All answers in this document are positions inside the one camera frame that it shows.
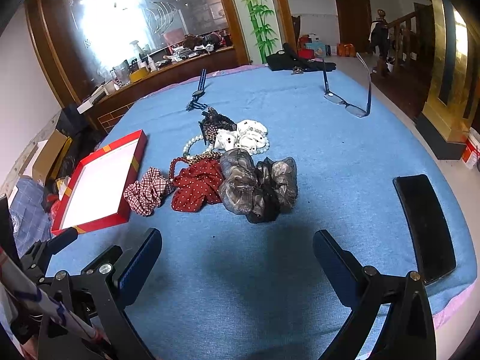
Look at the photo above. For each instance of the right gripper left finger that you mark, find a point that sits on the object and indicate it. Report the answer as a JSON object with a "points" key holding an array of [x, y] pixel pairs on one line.
{"points": [[118, 277]]}

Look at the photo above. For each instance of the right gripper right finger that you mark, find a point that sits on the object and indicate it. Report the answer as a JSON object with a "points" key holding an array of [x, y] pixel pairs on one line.
{"points": [[408, 330]]}

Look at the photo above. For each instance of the red white plaid scrunchie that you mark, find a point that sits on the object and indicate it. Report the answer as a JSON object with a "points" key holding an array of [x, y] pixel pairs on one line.
{"points": [[145, 195]]}

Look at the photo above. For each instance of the red polka dot scrunchie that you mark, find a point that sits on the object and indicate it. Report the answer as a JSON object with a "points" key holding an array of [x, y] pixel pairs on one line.
{"points": [[197, 185]]}

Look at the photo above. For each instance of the grey black organza scrunchie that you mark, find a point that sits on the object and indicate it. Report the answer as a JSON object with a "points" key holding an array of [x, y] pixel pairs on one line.
{"points": [[259, 191]]}

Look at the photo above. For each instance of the black smartphone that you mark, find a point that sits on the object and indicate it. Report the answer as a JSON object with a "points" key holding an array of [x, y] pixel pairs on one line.
{"points": [[428, 228]]}

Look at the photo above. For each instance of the red gift box lid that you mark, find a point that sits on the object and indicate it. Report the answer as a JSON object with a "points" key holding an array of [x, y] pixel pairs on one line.
{"points": [[94, 197]]}

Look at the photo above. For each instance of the blue bed cover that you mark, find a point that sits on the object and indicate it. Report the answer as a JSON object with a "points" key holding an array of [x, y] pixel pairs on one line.
{"points": [[224, 288]]}

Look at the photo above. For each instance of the wooden counter shelf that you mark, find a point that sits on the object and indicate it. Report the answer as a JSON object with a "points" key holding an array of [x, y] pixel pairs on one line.
{"points": [[109, 110]]}

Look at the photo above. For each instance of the black hair claw clip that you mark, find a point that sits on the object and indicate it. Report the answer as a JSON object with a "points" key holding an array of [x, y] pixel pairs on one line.
{"points": [[213, 123]]}

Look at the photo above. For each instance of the white red paint bucket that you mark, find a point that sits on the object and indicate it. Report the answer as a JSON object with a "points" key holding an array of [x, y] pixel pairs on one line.
{"points": [[471, 155]]}

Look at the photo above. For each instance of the white black-dotted scrunchie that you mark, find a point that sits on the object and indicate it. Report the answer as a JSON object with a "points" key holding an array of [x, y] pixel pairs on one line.
{"points": [[250, 135]]}

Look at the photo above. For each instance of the dark framed eyeglasses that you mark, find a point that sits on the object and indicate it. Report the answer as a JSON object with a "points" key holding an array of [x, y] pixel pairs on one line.
{"points": [[354, 98]]}

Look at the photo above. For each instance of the black bag on bed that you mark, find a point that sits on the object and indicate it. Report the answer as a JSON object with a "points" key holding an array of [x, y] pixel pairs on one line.
{"points": [[288, 59]]}

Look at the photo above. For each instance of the dark wooden door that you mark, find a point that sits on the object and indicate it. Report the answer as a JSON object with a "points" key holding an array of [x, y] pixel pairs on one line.
{"points": [[354, 22]]}

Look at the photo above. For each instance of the bamboo wall painting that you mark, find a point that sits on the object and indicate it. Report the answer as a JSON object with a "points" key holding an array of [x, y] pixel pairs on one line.
{"points": [[259, 25]]}

